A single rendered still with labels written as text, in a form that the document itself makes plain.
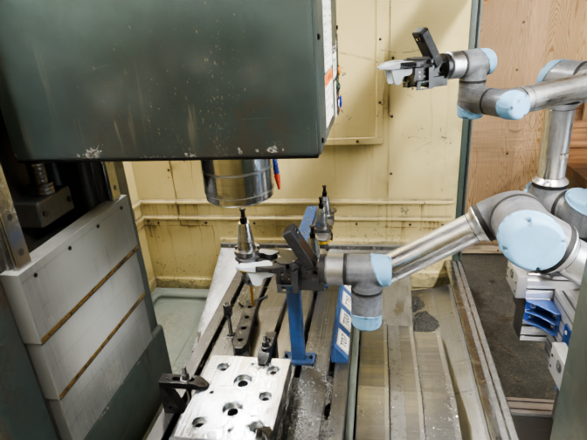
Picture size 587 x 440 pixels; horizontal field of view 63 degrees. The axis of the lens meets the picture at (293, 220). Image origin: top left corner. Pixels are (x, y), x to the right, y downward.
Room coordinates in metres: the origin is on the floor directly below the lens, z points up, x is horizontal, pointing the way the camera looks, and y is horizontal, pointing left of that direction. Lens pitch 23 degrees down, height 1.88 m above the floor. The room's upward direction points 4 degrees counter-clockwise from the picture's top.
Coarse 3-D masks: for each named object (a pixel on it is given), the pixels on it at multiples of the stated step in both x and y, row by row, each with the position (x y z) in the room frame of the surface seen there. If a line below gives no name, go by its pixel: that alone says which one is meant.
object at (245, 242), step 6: (240, 228) 1.02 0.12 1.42; (246, 228) 1.02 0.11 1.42; (240, 234) 1.02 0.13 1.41; (246, 234) 1.02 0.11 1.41; (240, 240) 1.02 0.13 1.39; (246, 240) 1.02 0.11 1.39; (252, 240) 1.03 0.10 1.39; (240, 246) 1.02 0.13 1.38; (246, 246) 1.02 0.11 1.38; (252, 246) 1.02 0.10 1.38
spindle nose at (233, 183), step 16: (208, 160) 0.98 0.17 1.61; (224, 160) 0.96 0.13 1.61; (240, 160) 0.96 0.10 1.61; (256, 160) 0.97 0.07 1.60; (272, 160) 1.03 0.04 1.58; (208, 176) 0.98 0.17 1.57; (224, 176) 0.96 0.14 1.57; (240, 176) 0.96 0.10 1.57; (256, 176) 0.97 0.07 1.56; (272, 176) 1.01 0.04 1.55; (208, 192) 0.99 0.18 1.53; (224, 192) 0.96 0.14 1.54; (240, 192) 0.96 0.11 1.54; (256, 192) 0.97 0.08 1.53; (272, 192) 1.01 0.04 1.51
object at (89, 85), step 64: (0, 0) 0.98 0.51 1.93; (64, 0) 0.96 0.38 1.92; (128, 0) 0.94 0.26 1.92; (192, 0) 0.92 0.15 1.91; (256, 0) 0.89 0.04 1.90; (320, 0) 0.96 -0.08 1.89; (0, 64) 0.99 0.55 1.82; (64, 64) 0.97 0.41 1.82; (128, 64) 0.94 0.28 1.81; (192, 64) 0.92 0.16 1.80; (256, 64) 0.90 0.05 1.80; (320, 64) 0.92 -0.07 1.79; (64, 128) 0.97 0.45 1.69; (128, 128) 0.95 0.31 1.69; (192, 128) 0.92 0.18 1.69; (256, 128) 0.90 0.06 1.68; (320, 128) 0.88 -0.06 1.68
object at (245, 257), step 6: (258, 246) 1.04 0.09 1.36; (234, 252) 1.02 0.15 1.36; (240, 252) 1.01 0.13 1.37; (246, 252) 1.01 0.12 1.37; (252, 252) 1.01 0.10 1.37; (258, 252) 1.02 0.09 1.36; (240, 258) 1.01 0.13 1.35; (246, 258) 1.01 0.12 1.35; (252, 258) 1.01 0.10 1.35; (258, 258) 1.02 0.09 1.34
